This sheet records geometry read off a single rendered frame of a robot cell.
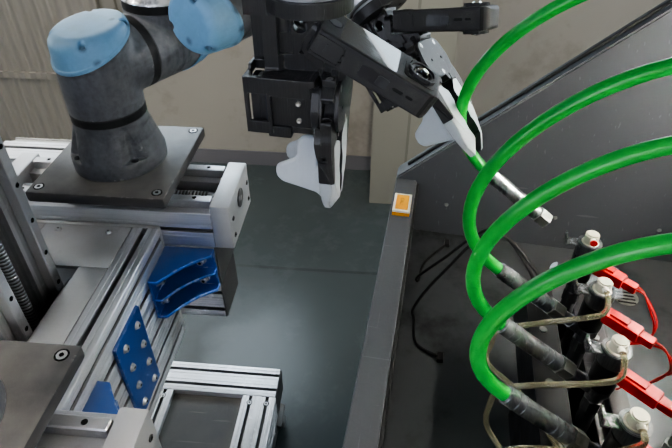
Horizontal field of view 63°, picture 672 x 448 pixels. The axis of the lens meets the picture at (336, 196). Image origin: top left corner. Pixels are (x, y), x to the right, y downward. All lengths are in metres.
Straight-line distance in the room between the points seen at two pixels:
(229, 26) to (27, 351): 0.43
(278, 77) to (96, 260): 0.56
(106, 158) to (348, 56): 0.56
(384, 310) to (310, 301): 1.31
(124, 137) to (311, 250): 1.47
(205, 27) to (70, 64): 0.30
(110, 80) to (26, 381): 0.43
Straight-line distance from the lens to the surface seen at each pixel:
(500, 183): 0.70
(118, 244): 0.96
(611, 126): 1.01
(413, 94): 0.46
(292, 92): 0.46
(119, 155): 0.93
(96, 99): 0.89
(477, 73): 0.64
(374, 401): 0.71
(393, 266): 0.86
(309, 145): 0.50
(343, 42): 0.44
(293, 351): 1.95
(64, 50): 0.88
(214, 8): 0.63
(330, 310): 2.06
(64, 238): 1.01
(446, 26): 0.64
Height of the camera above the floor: 1.55
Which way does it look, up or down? 37 degrees down
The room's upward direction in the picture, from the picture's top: straight up
